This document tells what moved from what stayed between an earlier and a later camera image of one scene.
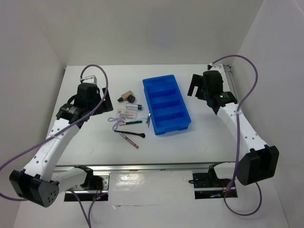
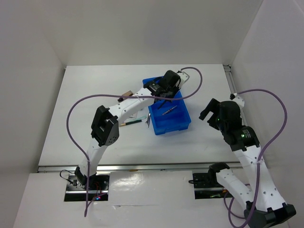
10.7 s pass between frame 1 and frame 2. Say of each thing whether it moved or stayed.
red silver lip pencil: moved
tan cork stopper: stayed
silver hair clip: stayed
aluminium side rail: stayed
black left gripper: moved
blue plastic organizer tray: stayed
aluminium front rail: stayed
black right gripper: moved
